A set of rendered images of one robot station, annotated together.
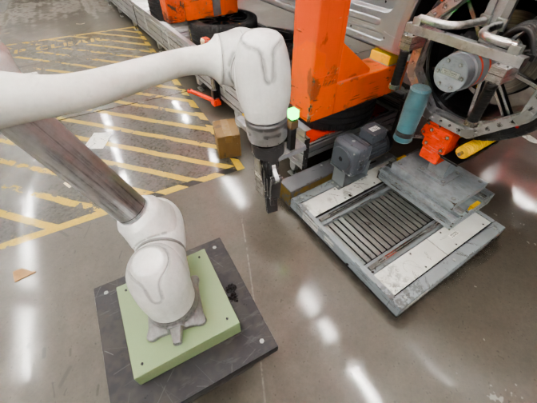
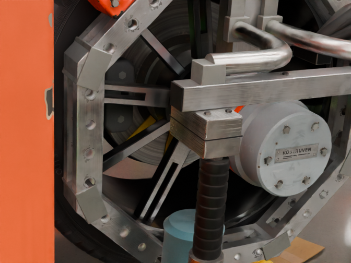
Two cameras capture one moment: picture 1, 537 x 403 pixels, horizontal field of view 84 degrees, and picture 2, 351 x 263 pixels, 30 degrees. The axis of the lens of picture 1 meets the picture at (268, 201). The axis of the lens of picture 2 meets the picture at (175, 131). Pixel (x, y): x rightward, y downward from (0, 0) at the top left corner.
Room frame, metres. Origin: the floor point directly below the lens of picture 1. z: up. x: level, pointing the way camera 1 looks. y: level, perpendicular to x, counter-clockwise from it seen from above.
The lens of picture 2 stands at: (1.20, 0.19, 1.19)
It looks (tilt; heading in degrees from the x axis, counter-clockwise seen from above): 21 degrees down; 275
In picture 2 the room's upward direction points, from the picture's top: 4 degrees clockwise
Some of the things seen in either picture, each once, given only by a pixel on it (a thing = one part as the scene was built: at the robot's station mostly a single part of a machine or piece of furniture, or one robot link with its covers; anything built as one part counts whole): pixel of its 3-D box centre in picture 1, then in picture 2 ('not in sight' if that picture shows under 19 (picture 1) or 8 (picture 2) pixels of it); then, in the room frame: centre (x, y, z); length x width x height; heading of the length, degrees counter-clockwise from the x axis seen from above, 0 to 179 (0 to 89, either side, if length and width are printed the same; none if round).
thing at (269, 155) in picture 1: (268, 154); not in sight; (0.57, 0.00, 0.89); 0.08 x 0.07 x 0.09; 18
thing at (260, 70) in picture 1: (261, 73); not in sight; (0.58, 0.01, 1.07); 0.13 x 0.11 x 0.16; 15
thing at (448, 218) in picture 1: (432, 185); not in sight; (1.29, -0.95, 0.13); 0.50 x 0.36 x 0.10; 33
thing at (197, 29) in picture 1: (223, 29); not in sight; (3.23, 0.44, 0.39); 0.66 x 0.66 x 0.24
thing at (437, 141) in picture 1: (443, 140); not in sight; (1.22, -0.84, 0.48); 0.16 x 0.12 x 0.17; 123
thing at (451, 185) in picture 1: (446, 158); not in sight; (1.29, -0.95, 0.32); 0.40 x 0.30 x 0.28; 33
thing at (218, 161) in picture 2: (399, 69); (210, 209); (1.21, -0.52, 0.83); 0.04 x 0.04 x 0.16
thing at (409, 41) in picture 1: (412, 40); (205, 123); (1.23, -0.55, 0.93); 0.09 x 0.05 x 0.05; 123
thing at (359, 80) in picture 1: (364, 64); not in sight; (1.60, -0.50, 0.69); 0.52 x 0.17 x 0.35; 123
